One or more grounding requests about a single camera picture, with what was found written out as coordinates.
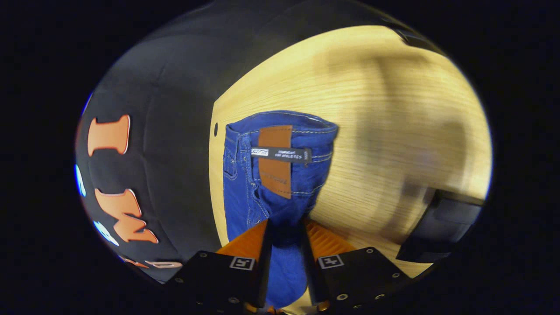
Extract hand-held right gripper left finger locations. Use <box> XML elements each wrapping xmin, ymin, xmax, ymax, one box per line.
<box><xmin>163</xmin><ymin>218</ymin><xmax>274</xmax><ymax>315</ymax></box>

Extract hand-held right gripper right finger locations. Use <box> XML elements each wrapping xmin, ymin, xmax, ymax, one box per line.
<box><xmin>300</xmin><ymin>218</ymin><xmax>414</xmax><ymax>313</ymax></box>

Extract blue denim jeans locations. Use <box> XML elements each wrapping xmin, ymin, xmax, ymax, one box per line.
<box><xmin>222</xmin><ymin>110</ymin><xmax>340</xmax><ymax>309</ymax></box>

